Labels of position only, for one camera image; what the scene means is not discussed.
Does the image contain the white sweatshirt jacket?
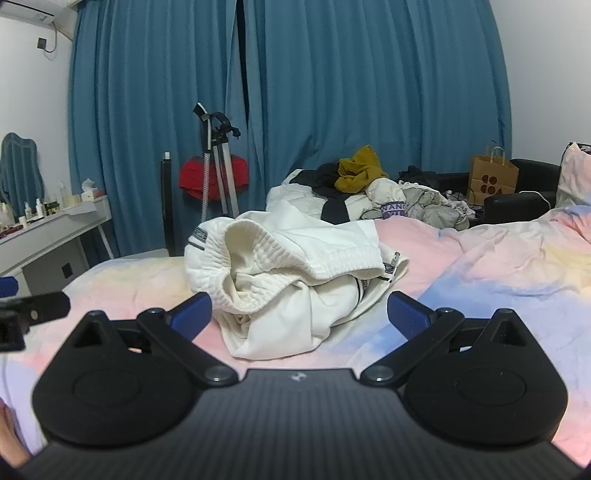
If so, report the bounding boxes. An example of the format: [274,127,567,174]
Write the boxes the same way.
[184,200,409,361]

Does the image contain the person's left hand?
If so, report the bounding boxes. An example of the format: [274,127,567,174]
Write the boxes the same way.
[0,401,30,468]

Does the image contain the white desk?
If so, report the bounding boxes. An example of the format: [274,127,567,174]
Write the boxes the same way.
[0,196,114,297]

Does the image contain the black upright board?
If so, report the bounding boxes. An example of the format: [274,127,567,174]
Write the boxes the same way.
[160,151,176,257]

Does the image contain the grey crumpled garment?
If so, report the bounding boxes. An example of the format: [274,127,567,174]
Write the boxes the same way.
[399,181,475,231]

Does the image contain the pastel tie-dye bed duvet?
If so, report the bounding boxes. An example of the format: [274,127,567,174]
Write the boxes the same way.
[1,205,590,464]

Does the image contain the teal chair back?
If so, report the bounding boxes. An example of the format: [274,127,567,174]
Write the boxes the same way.
[0,132,45,218]

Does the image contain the white tissue box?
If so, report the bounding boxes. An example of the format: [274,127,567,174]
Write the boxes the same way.
[80,178,104,202]

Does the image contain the red garment on stand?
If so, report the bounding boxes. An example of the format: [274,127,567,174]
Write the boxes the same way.
[178,155,249,201]

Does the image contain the brown paper bag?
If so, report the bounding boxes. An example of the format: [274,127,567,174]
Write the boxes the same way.
[467,145,519,206]

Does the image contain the mustard yellow garment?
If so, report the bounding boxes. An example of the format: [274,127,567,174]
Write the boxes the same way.
[335,145,388,194]

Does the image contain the white and black puffer jacket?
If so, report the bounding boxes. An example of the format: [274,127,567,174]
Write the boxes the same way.
[266,163,408,224]

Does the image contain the black sofa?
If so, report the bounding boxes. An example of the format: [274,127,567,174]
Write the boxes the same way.
[439,159,560,226]

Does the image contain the pastel pillow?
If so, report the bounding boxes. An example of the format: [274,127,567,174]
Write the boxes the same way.
[556,142,591,208]

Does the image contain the garment steamer stand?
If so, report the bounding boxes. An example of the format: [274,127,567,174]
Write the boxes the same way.
[193,102,240,222]

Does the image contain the blue curtain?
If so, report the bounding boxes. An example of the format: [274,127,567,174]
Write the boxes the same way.
[69,1,512,255]

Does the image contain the white air conditioner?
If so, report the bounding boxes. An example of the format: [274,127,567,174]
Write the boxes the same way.
[1,0,78,25]

